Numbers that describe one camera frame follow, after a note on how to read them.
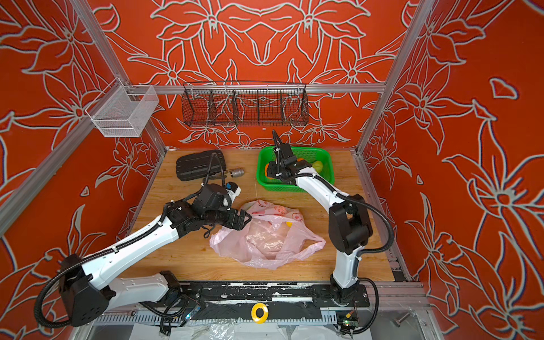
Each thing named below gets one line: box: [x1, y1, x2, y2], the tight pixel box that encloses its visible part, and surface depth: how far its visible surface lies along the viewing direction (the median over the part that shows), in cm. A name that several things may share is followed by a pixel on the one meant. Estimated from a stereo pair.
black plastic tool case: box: [175, 149, 226, 181], surface depth 108 cm
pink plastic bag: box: [208, 199, 326, 270], surface depth 80 cm
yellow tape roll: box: [250, 302, 269, 324], surface depth 70 cm
